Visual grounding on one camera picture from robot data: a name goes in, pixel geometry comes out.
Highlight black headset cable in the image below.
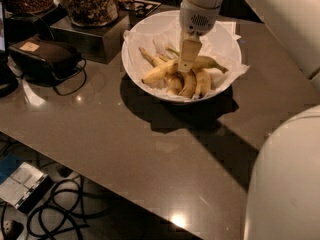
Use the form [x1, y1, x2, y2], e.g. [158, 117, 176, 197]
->
[49, 57, 88, 97]

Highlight white bowl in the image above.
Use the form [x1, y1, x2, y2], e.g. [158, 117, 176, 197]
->
[122, 10, 249, 104]

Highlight white paper liner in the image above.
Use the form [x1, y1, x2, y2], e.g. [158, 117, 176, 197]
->
[122, 11, 249, 104]

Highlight black VR headset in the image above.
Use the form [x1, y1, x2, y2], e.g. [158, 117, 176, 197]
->
[9, 35, 82, 86]

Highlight dark left scale base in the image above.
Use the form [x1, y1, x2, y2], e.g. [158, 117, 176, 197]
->
[5, 6, 67, 43]

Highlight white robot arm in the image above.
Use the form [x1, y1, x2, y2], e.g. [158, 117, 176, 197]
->
[183, 0, 320, 240]

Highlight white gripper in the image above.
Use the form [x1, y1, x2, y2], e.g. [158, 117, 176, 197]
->
[178, 0, 221, 72]

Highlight silver box on floor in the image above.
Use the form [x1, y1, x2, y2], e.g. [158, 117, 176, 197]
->
[0, 162, 53, 214]

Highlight yellow banana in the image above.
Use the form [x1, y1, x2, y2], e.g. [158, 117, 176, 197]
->
[165, 46, 212, 98]
[165, 71, 196, 98]
[141, 56, 228, 84]
[139, 47, 183, 95]

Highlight glass jar of granola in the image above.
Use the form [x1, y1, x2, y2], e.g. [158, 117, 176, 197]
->
[62, 0, 119, 27]

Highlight tablet screen edge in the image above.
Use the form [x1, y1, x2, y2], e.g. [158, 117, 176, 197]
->
[0, 0, 8, 61]

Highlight black floor cable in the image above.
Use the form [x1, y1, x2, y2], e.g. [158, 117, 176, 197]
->
[0, 174, 111, 240]

